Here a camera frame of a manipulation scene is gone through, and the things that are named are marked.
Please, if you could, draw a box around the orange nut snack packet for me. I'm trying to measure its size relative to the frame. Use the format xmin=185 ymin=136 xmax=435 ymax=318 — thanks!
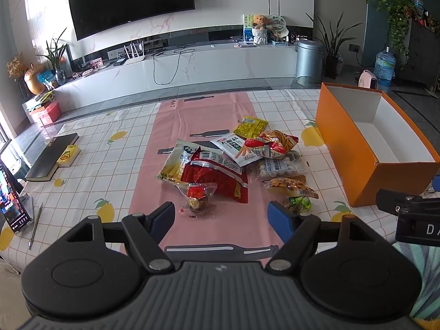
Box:
xmin=263 ymin=177 xmax=319 ymax=199

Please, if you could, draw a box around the clear packet with red sweet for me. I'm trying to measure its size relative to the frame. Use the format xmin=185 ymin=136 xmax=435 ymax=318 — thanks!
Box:
xmin=177 ymin=183 xmax=217 ymax=218

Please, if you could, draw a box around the pink table mat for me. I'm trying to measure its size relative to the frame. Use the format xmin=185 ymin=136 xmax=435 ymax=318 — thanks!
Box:
xmin=130 ymin=92 xmax=283 ymax=259

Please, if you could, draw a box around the yellow white chips bag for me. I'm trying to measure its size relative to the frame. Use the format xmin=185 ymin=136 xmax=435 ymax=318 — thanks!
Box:
xmin=156 ymin=139 xmax=222 ymax=185

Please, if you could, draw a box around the clear tray of white balls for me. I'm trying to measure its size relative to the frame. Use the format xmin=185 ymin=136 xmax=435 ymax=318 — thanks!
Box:
xmin=258 ymin=150 xmax=307 ymax=180

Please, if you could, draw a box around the orange cardboard box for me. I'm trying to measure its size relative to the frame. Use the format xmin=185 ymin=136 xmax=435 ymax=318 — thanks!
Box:
xmin=315 ymin=83 xmax=439 ymax=207

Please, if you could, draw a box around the red orange snack bag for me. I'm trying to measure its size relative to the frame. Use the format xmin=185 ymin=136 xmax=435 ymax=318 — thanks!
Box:
xmin=244 ymin=130 xmax=299 ymax=160

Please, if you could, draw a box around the white carrot-stick snack bag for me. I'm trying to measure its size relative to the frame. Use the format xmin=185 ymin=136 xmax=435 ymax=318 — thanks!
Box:
xmin=211 ymin=133 xmax=262 ymax=167

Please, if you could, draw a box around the yellow small box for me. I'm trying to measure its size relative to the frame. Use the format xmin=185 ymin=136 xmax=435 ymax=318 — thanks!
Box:
xmin=57 ymin=145 xmax=81 ymax=168

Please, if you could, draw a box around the yellow snack packet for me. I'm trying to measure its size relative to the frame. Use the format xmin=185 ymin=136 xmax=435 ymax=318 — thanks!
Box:
xmin=233 ymin=115 xmax=268 ymax=139

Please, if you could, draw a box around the grey pen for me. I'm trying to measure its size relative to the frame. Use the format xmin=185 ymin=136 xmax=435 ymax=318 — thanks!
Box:
xmin=27 ymin=203 xmax=43 ymax=250

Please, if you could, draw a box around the smartphone with lit screen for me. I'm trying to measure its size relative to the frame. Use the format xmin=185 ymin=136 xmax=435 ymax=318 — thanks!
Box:
xmin=1 ymin=164 xmax=32 ymax=234

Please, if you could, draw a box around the red storage box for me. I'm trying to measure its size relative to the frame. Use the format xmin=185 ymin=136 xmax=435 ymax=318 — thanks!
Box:
xmin=29 ymin=101 xmax=61 ymax=126

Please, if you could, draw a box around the dark cabinet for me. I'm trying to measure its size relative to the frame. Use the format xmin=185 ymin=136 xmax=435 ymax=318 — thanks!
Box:
xmin=400 ymin=20 xmax=439 ymax=89

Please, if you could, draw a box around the blue water bottle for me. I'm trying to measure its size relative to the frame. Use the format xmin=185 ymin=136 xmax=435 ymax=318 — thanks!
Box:
xmin=374 ymin=46 xmax=396 ymax=86

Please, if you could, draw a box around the white tv cabinet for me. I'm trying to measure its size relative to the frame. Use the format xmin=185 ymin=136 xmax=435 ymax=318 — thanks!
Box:
xmin=54 ymin=43 xmax=297 ymax=112

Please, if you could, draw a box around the potted green plant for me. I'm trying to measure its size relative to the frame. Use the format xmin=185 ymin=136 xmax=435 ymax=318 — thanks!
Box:
xmin=307 ymin=12 xmax=362 ymax=79

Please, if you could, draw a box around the white wifi router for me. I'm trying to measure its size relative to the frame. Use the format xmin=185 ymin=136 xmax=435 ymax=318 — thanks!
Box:
xmin=124 ymin=41 xmax=145 ymax=65

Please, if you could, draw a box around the silver trash bin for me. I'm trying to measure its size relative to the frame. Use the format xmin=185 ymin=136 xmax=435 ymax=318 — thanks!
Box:
xmin=295 ymin=40 xmax=325 ymax=86

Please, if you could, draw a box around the orange vase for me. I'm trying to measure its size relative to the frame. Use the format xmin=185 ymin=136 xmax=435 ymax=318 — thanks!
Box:
xmin=24 ymin=63 xmax=46 ymax=95

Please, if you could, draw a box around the small potted plant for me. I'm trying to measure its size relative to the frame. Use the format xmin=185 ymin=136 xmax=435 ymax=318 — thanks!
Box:
xmin=38 ymin=28 xmax=68 ymax=86

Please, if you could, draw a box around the teddy bear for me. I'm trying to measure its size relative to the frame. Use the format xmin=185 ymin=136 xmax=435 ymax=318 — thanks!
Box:
xmin=251 ymin=15 xmax=268 ymax=45

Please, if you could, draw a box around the round paper fan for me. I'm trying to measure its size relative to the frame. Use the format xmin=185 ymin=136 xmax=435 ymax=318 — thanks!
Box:
xmin=266 ymin=14 xmax=289 ymax=39

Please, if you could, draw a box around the hanging ivy plant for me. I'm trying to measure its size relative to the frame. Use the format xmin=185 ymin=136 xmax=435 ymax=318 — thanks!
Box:
xmin=361 ymin=0 xmax=416 ymax=66

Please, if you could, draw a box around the black cable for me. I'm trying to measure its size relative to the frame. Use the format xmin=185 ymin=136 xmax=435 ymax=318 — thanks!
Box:
xmin=150 ymin=43 xmax=197 ymax=86

